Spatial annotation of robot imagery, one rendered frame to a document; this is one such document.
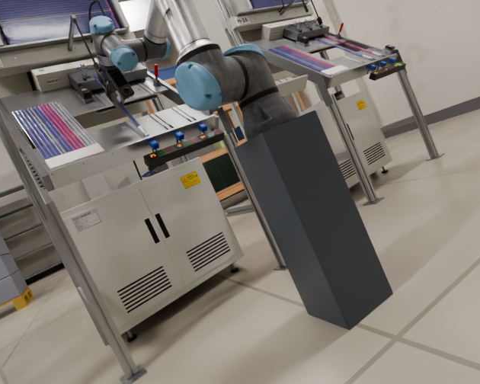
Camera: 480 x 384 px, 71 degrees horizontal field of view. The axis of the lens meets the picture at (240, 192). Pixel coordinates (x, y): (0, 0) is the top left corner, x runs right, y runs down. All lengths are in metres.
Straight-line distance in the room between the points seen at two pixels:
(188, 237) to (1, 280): 3.64
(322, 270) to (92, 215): 1.00
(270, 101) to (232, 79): 0.12
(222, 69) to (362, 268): 0.62
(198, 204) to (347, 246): 0.91
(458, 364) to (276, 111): 0.66
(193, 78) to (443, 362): 0.78
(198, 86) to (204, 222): 0.97
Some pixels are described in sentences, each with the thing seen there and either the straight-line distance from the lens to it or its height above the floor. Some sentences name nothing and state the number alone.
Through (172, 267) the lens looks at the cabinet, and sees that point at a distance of 1.61.
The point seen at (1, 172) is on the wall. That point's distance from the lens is 9.42.
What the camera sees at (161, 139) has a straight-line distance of 1.33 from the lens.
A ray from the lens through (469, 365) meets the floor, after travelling 0.80.
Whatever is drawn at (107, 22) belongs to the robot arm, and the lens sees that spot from 1.29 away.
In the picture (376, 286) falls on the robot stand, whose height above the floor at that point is 0.05.
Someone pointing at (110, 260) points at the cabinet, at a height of 0.36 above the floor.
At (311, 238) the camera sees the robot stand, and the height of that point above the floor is 0.26.
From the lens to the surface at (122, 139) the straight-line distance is 1.36.
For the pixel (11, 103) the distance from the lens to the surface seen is 1.79.
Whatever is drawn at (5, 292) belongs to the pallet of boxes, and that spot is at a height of 0.26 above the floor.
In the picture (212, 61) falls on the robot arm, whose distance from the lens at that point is 0.84.
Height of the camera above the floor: 0.50
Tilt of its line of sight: 4 degrees down
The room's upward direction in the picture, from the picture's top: 24 degrees counter-clockwise
